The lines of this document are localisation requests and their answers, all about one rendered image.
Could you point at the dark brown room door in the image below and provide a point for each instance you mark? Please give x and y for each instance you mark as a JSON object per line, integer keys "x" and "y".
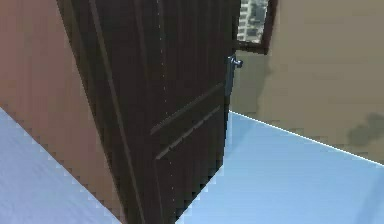
{"x": 160, "y": 100}

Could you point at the dark framed window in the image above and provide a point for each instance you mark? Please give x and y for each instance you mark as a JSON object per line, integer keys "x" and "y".
{"x": 255, "y": 20}

